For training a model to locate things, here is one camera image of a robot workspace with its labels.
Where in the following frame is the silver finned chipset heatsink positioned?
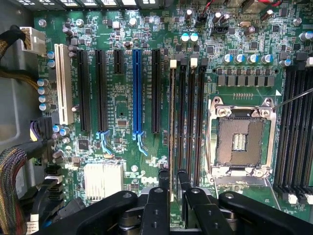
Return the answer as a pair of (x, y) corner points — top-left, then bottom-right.
(83, 163), (124, 200)

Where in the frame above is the silver CPU socket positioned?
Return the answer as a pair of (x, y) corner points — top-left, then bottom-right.
(207, 96), (278, 180)

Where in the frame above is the green PC motherboard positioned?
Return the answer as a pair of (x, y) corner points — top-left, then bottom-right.
(33, 0), (313, 221)

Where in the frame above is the long black expansion slot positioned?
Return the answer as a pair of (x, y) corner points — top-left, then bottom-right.
(77, 49), (92, 133)
(94, 49), (113, 156)
(151, 48), (162, 134)

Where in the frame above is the blue expansion slot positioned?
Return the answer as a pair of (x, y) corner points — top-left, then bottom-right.
(132, 48), (149, 157)

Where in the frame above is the thin metal locking lever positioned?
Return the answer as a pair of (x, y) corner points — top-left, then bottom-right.
(273, 88), (313, 110)

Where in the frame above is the short black expansion slot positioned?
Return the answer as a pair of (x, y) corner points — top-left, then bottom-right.
(113, 49), (125, 75)

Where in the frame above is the white PCI expansion slot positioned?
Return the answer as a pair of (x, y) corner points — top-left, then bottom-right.
(54, 43), (74, 125)

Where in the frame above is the grey metal PC case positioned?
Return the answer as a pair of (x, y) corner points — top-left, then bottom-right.
(0, 0), (61, 235)

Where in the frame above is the black fan header connector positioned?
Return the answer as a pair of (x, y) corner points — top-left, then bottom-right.
(195, 13), (209, 28)

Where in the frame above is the white power connector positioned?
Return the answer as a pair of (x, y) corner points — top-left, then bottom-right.
(20, 26), (47, 52)

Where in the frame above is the black SATA cable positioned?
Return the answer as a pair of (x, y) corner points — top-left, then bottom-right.
(30, 165), (65, 222)

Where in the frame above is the black connector with purple wires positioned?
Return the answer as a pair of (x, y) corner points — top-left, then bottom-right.
(29, 117), (54, 142)

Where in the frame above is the thick braided cable bundle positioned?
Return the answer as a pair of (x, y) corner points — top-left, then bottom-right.
(0, 146), (28, 235)

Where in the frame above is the braided yellow-black cable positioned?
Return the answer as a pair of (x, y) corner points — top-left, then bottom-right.
(0, 68), (40, 87)

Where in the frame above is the red wire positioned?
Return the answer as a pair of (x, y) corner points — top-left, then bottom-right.
(203, 0), (214, 16)

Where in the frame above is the braided power cable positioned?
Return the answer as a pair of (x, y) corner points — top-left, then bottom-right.
(0, 25), (26, 65)

